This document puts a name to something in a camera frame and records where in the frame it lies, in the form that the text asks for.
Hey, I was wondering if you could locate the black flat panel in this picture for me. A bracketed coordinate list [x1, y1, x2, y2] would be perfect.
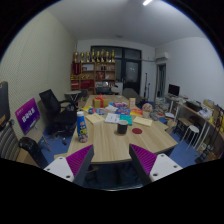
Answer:
[0, 80, 11, 131]

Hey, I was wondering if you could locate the blue picture book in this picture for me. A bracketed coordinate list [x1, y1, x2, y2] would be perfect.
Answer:
[114, 107, 132, 116]

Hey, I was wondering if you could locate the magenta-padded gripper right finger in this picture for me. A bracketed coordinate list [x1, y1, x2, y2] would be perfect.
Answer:
[129, 143, 184, 187]

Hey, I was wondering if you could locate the gold gift box red ribbon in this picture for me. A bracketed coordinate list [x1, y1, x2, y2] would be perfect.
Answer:
[92, 94, 110, 109]

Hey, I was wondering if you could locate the black cup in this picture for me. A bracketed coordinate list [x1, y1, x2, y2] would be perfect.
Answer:
[116, 119, 129, 135]

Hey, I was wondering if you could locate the striped grey chair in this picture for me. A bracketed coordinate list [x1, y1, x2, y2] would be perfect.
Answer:
[0, 123, 21, 162]

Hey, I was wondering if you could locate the flat round red coaster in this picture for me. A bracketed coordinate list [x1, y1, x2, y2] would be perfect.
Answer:
[131, 127, 144, 135]

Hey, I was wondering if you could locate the pale yellow envelope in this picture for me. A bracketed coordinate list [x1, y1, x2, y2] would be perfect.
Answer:
[132, 115, 154, 128]

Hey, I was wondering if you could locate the green book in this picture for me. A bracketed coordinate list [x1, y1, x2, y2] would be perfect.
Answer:
[119, 114, 134, 126]

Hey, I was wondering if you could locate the purple sign board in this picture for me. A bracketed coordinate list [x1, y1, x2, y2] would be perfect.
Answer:
[14, 97, 42, 135]

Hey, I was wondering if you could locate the small round side table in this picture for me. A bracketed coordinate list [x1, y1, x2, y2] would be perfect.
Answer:
[64, 90, 82, 103]

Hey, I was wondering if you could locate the dark glass double door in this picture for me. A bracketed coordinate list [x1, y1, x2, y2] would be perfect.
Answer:
[90, 45, 143, 94]

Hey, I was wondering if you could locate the white round stool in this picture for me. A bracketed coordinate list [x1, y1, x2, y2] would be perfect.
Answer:
[180, 124, 200, 151]

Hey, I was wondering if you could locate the orange book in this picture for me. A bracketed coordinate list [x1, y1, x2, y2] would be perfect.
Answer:
[129, 108, 144, 117]

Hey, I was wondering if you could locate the wooden shelf unit with trophies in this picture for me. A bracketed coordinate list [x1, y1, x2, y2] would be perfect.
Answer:
[70, 49, 117, 95]

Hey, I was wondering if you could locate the pink flat box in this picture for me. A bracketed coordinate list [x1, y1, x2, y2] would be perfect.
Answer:
[113, 101, 129, 109]

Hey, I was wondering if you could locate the black computer monitor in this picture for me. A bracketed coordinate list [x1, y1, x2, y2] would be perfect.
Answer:
[167, 83, 181, 98]

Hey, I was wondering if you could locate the small cardboard stand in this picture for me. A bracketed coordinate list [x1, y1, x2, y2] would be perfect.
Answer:
[128, 97, 137, 109]

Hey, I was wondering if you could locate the black office chair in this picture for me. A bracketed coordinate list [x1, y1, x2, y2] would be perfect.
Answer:
[38, 88, 78, 136]

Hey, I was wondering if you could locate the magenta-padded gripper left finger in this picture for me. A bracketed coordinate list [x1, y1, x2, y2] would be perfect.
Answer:
[43, 144, 95, 187]

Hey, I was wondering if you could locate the white booklet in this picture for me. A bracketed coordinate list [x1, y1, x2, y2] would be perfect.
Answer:
[104, 112, 121, 125]

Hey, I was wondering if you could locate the black bag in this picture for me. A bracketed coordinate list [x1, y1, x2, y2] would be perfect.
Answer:
[18, 136, 49, 169]

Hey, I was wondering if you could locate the long wooden side desk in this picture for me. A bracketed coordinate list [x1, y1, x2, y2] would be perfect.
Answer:
[166, 94, 224, 158]

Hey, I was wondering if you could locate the pinkish round ball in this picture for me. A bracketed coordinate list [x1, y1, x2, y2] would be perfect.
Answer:
[141, 102, 154, 113]

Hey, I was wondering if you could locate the white air conditioner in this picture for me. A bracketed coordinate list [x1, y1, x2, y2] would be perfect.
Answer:
[154, 51, 170, 63]

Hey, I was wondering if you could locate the beige book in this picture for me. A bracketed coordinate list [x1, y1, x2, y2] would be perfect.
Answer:
[84, 113, 106, 126]

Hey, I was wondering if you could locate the blue drink bottle white cap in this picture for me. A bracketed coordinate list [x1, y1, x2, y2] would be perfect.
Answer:
[76, 110, 89, 144]

